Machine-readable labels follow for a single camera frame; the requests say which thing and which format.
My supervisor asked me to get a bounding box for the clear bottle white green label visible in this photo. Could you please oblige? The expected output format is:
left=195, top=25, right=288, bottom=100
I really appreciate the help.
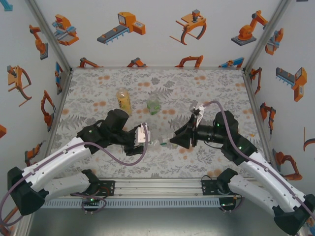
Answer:
left=149, top=137, right=178, bottom=150

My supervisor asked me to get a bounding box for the yellow drink bottle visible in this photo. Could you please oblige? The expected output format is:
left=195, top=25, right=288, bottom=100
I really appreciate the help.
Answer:
left=116, top=88, right=133, bottom=116

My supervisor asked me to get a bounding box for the green drink bottle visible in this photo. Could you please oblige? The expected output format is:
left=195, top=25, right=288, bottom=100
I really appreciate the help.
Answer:
left=147, top=92, right=161, bottom=116

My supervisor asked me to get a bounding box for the grey floral table mat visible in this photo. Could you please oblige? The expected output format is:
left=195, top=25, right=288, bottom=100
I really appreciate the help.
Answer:
left=44, top=67, right=275, bottom=179

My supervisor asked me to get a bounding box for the left small circuit board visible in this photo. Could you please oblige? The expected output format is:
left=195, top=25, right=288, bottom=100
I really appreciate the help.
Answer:
left=82, top=196, right=102, bottom=207

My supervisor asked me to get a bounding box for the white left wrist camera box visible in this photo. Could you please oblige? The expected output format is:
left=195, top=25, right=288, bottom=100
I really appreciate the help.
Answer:
left=134, top=124, right=150, bottom=145

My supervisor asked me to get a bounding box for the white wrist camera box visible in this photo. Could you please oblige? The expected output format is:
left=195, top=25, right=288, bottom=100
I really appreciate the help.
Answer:
left=189, top=103, right=205, bottom=123
left=134, top=124, right=150, bottom=145

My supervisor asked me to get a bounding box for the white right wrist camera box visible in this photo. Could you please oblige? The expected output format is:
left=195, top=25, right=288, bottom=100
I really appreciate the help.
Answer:
left=189, top=103, right=205, bottom=123

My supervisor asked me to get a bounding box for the aluminium side frame rail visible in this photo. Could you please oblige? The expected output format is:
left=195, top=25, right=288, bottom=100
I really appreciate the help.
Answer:
left=242, top=70, right=280, bottom=173
left=45, top=70, right=73, bottom=150

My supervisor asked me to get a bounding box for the aluminium front frame rail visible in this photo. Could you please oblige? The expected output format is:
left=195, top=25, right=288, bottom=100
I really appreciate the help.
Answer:
left=44, top=178, right=247, bottom=199

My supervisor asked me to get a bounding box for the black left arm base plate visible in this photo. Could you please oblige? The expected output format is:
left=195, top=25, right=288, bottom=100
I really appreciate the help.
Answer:
left=70, top=180, right=116, bottom=197

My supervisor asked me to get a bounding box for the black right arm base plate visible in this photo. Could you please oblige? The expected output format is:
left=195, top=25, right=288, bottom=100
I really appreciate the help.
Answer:
left=201, top=178, right=247, bottom=196

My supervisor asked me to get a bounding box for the slotted grey cable duct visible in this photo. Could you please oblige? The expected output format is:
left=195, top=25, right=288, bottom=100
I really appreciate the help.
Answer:
left=40, top=198, right=220, bottom=208

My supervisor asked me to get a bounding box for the aluminium frame post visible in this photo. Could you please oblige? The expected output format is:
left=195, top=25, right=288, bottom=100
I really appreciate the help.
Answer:
left=243, top=0, right=291, bottom=72
left=26, top=0, right=73, bottom=72

